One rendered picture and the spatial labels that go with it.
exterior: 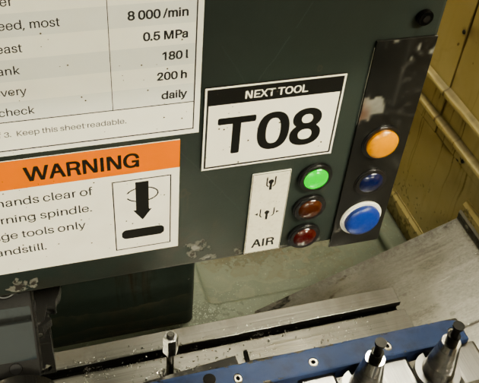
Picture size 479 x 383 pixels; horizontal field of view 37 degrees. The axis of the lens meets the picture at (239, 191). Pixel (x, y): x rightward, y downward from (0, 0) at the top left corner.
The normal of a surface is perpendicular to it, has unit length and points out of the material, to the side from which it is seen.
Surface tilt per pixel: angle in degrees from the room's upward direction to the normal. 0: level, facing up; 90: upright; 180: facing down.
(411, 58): 90
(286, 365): 0
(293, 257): 0
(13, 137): 90
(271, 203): 90
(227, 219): 90
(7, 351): 59
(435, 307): 24
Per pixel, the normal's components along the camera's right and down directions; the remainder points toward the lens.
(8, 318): 0.23, 0.21
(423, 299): -0.33, -0.61
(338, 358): 0.07, -0.72
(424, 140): -0.96, 0.14
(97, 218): 0.28, 0.67
